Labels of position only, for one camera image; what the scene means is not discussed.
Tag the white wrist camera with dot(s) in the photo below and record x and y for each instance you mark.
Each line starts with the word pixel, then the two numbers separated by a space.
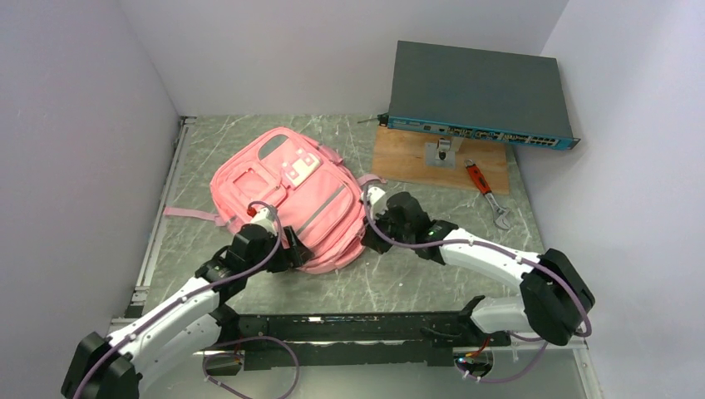
pixel 263 215
pixel 375 200

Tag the pink student backpack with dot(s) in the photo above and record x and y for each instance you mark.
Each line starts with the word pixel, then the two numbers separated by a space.
pixel 309 185

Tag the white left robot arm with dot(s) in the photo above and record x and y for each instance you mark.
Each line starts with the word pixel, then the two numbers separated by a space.
pixel 124 363

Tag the orange adjustable wrench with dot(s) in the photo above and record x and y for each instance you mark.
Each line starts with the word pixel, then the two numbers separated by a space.
pixel 499 213

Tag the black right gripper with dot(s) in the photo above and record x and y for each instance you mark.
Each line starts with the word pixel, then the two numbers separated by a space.
pixel 374 242

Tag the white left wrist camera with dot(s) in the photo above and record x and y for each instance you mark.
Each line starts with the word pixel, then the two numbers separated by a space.
pixel 263 215

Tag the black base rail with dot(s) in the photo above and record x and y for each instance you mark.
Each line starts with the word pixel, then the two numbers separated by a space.
pixel 336 339

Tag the grey metal bracket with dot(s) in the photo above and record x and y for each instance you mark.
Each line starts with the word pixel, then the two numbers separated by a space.
pixel 442 153

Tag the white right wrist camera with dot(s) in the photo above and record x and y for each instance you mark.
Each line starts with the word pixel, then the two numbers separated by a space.
pixel 375 200

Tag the blue network switch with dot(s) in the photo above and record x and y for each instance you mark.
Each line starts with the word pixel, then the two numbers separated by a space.
pixel 478 94

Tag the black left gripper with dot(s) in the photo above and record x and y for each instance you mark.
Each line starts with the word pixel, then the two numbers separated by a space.
pixel 296 255

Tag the wooden board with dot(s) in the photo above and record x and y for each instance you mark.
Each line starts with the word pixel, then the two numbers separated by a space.
pixel 402 156

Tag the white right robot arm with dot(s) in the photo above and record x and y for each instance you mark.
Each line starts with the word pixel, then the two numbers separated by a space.
pixel 552 302

